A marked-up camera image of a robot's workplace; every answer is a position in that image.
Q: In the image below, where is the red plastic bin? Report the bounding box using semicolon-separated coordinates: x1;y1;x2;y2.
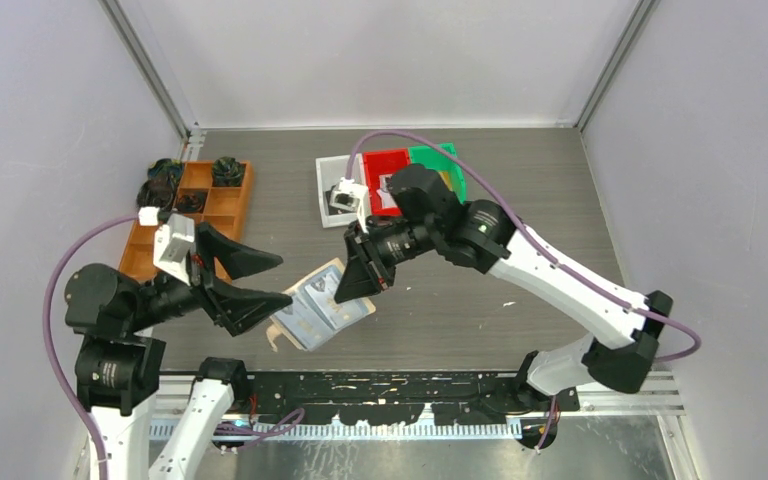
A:
362;149;410;216

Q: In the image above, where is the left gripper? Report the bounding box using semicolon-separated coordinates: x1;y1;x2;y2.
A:
127;218;293;328

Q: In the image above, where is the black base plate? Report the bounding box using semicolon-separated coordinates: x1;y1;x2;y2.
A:
230;371;581;448

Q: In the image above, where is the white card in red bin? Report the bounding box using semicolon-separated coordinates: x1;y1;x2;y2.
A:
376;186;396;209

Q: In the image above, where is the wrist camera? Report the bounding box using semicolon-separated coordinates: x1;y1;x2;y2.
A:
329;178;369;233
153;213;196;285

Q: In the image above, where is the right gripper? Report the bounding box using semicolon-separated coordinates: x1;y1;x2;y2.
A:
335;217;439;304

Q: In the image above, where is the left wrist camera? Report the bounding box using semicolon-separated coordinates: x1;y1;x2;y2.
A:
153;213;196;285

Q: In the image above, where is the orange wooden compartment tray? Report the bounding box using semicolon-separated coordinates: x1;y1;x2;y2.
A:
118;161;254;281

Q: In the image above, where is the dark fabric bundle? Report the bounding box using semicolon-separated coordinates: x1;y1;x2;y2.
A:
211;156;245;187
135;180;176;211
147;158;184;189
174;189;208;214

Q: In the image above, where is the clear card sleeve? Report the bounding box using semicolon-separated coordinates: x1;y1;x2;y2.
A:
266;258;376;352

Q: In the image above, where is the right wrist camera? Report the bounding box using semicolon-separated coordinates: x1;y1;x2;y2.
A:
329;178;369;233

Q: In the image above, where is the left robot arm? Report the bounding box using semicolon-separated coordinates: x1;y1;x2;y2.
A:
64;214;292;479

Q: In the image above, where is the white plastic bin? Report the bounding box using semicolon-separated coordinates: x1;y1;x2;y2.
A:
315;154;371;228

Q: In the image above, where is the green plastic bin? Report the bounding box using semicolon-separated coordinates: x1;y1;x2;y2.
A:
408;143;467;203

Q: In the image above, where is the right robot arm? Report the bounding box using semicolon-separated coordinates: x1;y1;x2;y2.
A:
334;164;671;411

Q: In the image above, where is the aluminium rail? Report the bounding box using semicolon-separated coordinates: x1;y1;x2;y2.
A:
85;370;685;442

